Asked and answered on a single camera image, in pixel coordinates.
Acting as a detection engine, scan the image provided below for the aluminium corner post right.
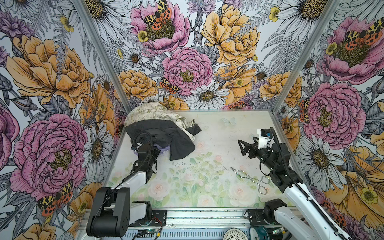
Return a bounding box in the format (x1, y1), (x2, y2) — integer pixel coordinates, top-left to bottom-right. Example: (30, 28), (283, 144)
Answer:
(271, 0), (341, 114)

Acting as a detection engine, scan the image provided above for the white round fan grille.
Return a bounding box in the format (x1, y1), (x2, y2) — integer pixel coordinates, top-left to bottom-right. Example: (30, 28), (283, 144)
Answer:
(223, 228), (248, 240)

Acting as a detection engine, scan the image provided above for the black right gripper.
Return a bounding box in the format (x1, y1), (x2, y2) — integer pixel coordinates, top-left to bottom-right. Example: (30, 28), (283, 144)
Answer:
(237, 137), (277, 171)

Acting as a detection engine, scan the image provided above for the teal tape roll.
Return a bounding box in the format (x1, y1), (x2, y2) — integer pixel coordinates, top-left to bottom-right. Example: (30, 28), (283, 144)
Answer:
(250, 226), (271, 240)

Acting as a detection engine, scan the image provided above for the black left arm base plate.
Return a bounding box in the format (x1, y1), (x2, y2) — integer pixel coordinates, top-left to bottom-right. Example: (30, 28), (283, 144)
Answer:
(129, 209), (168, 227)

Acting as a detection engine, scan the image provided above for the cream cloth with green print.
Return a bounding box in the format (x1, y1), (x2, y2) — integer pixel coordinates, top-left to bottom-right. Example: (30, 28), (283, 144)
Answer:
(124, 102), (195, 141)

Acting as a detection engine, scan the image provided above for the aluminium corner post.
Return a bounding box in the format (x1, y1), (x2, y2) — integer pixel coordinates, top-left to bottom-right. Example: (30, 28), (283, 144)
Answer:
(74, 1), (133, 114)
(271, 0), (341, 114)

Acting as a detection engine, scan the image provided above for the purple cloth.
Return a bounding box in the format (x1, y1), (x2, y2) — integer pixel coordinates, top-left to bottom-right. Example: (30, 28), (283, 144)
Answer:
(133, 146), (173, 157)

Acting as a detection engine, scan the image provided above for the aluminium front rail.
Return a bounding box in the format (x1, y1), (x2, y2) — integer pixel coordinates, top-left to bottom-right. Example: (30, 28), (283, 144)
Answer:
(77, 206), (301, 240)

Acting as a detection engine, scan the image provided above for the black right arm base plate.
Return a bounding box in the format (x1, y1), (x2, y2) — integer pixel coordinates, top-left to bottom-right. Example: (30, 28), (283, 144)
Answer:
(243, 209), (268, 226)

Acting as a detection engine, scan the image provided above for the aluminium corner post left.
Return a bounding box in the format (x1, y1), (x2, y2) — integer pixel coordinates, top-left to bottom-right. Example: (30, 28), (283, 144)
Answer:
(74, 1), (133, 114)

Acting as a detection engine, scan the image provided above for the dark grey cloth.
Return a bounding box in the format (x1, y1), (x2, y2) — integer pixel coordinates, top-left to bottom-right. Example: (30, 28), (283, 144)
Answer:
(126, 120), (202, 161)

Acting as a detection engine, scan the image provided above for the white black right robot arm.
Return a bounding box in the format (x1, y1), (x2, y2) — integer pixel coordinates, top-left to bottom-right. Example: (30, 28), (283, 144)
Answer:
(238, 128), (351, 240)

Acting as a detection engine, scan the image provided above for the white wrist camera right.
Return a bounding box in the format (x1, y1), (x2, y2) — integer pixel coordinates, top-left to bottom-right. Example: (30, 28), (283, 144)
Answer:
(257, 129), (273, 150)

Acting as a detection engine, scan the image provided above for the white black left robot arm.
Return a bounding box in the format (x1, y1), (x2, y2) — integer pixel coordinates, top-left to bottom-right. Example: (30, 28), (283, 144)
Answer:
(86, 131), (161, 238)

